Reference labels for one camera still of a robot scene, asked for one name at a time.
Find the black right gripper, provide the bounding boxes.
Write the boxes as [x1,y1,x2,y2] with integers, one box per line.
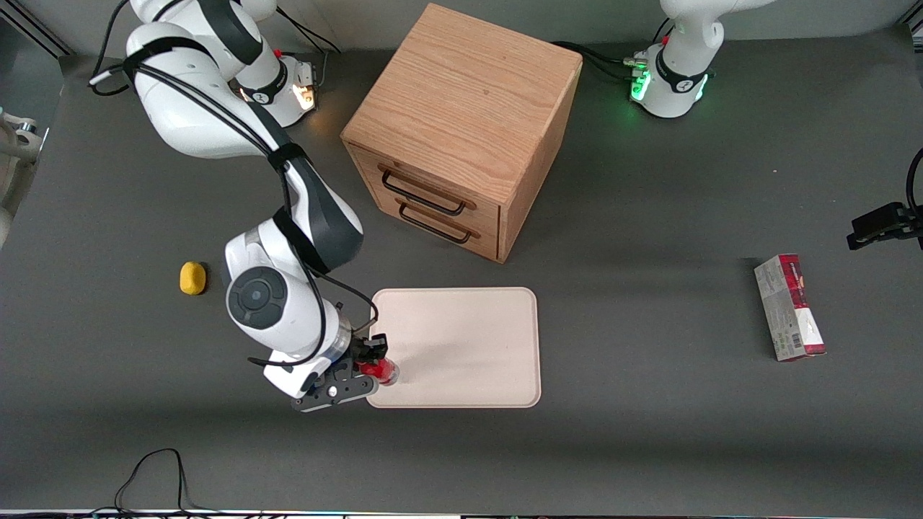
[336,333,390,381]

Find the red coke bottle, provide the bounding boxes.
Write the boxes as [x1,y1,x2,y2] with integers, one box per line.
[358,355,399,386]

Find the beige plastic tray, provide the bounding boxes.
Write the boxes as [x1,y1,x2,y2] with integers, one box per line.
[365,287,542,409]

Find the yellow lemon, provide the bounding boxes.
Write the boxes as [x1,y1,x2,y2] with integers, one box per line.
[180,261,208,297]

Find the wooden drawer cabinet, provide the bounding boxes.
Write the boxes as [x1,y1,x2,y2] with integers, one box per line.
[340,3,583,265]

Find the white plastic stand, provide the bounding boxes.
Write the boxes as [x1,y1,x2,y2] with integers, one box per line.
[0,108,45,246]

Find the red and white carton box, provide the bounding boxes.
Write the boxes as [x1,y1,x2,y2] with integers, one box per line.
[754,253,827,363]

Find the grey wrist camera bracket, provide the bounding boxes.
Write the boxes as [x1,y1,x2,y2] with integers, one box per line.
[291,372,381,414]

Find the black wire drawer handle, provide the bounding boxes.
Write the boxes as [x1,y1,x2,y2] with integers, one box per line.
[395,198,481,245]
[378,165,477,216]

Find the thin black looped cable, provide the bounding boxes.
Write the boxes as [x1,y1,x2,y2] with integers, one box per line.
[90,448,217,517]

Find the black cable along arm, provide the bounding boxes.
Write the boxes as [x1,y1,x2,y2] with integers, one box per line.
[89,0,380,370]

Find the black cable at arm base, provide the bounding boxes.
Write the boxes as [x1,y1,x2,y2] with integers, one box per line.
[274,9,344,56]

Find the black cables at arm base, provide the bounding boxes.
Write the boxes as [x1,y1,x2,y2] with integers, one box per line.
[552,40,650,81]

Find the dark metal frame rail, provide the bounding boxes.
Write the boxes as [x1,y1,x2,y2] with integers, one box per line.
[0,13,74,58]

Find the black clamp mount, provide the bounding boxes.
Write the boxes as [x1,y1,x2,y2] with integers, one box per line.
[847,202,923,252]

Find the thick black curved cable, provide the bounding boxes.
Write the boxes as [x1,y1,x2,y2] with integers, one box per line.
[905,148,923,217]

